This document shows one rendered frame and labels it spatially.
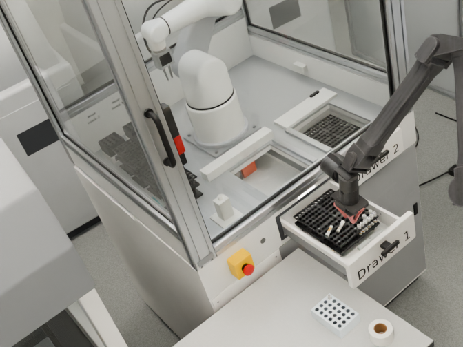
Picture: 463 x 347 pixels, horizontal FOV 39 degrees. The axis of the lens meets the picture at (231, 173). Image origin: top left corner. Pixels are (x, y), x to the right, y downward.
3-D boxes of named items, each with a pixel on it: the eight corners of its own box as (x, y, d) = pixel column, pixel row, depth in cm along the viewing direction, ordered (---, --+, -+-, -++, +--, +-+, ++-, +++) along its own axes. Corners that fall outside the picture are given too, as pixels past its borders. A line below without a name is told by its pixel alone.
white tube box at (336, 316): (360, 321, 198) (359, 313, 195) (341, 339, 195) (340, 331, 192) (331, 301, 206) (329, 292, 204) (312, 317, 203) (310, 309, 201)
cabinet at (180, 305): (430, 277, 299) (419, 139, 250) (262, 428, 262) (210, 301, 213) (293, 193, 366) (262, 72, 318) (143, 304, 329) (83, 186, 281)
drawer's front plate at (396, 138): (404, 151, 245) (401, 127, 238) (349, 193, 234) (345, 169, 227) (400, 149, 246) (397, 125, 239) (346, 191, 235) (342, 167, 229)
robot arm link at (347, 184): (346, 182, 185) (362, 173, 187) (331, 169, 190) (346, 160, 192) (347, 198, 190) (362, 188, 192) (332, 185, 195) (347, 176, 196)
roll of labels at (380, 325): (368, 345, 190) (366, 337, 188) (371, 326, 195) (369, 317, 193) (393, 348, 188) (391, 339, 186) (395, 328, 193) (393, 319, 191)
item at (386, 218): (408, 233, 210) (406, 220, 207) (352, 281, 201) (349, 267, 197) (322, 185, 239) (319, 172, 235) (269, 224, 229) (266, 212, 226)
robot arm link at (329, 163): (356, 155, 183) (375, 157, 188) (330, 135, 190) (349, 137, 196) (337, 191, 187) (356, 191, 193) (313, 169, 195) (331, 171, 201)
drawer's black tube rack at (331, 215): (380, 229, 214) (378, 215, 210) (342, 260, 208) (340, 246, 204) (333, 202, 230) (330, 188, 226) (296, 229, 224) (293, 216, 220)
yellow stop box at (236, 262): (257, 268, 214) (252, 253, 209) (240, 281, 211) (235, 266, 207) (247, 261, 217) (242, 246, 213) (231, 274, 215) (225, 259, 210)
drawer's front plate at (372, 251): (416, 236, 211) (413, 212, 204) (353, 290, 200) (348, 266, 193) (411, 234, 212) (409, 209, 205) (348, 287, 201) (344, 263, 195)
